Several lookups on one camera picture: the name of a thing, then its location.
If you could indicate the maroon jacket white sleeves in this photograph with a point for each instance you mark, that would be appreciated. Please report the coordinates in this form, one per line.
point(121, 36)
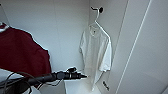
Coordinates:
point(23, 53)

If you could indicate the white t-shirt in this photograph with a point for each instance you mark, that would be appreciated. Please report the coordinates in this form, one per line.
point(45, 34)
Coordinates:
point(96, 53)

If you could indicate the black wall hook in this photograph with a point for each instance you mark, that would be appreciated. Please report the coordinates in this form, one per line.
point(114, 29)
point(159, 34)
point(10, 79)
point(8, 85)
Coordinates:
point(99, 9)

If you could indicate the white wardrobe door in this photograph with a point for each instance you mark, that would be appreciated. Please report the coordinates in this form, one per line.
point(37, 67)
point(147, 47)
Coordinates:
point(146, 50)

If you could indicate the white wardrobe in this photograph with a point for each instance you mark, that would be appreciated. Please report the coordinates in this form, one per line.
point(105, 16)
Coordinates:
point(66, 33)

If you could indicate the small black door latch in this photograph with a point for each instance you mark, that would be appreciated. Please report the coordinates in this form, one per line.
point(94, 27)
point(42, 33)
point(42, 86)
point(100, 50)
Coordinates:
point(106, 85)

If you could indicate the white clothes hanger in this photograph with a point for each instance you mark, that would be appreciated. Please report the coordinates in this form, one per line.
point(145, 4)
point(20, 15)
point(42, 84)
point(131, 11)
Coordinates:
point(97, 22)

